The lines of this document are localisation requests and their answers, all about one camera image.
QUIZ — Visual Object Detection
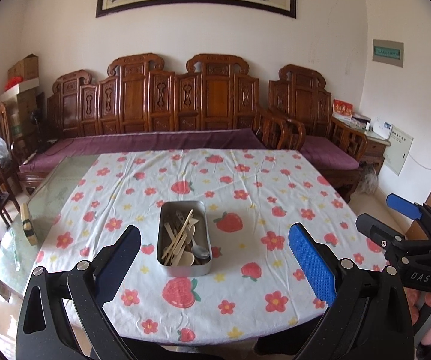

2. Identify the large cream rice spoon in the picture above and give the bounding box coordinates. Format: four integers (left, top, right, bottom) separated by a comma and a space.
171, 245, 195, 267

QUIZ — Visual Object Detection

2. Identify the light bamboo chopstick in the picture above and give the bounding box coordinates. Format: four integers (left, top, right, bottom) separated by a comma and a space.
162, 210, 193, 266
162, 225, 187, 263

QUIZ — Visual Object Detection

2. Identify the cream plastic fork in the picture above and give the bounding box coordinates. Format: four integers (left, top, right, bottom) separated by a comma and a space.
163, 223, 175, 242

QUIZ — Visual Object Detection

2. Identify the cream plastic spoon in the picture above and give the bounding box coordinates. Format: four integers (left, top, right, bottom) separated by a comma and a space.
184, 219, 198, 250

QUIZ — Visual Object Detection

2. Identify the white plastic bag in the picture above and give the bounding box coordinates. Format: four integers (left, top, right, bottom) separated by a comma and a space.
356, 164, 378, 195

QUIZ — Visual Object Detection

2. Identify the wooden side table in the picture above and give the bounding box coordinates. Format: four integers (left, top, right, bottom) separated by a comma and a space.
359, 131, 390, 174

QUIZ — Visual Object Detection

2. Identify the white router box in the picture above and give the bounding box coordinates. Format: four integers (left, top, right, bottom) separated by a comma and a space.
372, 118, 393, 140

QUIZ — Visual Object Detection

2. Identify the carved wooden armchair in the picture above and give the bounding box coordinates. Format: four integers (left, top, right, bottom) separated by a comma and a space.
268, 64, 367, 202

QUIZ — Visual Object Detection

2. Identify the purple armchair cushion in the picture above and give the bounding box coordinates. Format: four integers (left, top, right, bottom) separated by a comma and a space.
300, 136, 358, 171

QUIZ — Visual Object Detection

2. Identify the rectangular metal tray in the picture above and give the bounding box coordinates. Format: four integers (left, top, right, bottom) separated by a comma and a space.
156, 201, 213, 278

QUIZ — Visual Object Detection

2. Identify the floral strawberry tablecloth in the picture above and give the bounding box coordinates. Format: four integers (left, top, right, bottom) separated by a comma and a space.
36, 149, 385, 345

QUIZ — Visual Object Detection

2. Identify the long carved wooden sofa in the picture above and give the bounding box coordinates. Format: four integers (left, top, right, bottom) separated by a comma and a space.
18, 53, 307, 189

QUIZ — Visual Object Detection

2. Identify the white electrical wall box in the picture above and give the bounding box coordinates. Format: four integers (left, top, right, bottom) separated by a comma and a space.
384, 126, 413, 176

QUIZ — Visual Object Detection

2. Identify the grey green wall panel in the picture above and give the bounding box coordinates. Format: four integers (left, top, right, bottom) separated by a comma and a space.
372, 39, 404, 68

